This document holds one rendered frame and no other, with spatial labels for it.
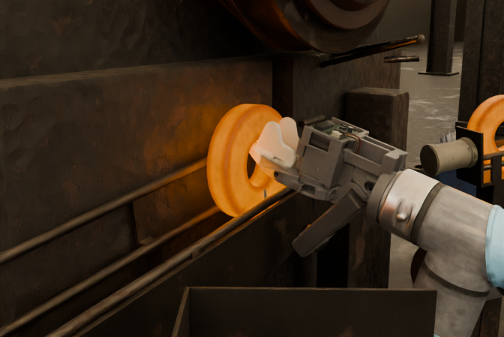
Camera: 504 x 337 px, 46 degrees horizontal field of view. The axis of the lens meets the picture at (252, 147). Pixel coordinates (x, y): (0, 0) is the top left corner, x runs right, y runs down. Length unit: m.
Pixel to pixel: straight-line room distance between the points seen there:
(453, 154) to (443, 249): 0.53
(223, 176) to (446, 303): 0.29
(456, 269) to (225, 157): 0.29
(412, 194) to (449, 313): 0.13
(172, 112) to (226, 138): 0.07
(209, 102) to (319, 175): 0.19
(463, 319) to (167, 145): 0.39
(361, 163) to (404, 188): 0.06
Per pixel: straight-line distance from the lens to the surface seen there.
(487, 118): 1.21
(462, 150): 1.18
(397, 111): 1.07
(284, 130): 0.77
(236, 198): 0.74
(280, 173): 0.71
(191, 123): 0.76
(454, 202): 0.65
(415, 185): 0.66
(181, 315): 0.45
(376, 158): 0.69
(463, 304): 0.67
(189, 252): 0.65
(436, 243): 0.65
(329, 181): 0.69
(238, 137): 0.73
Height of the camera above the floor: 0.94
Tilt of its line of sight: 13 degrees down
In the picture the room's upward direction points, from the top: straight up
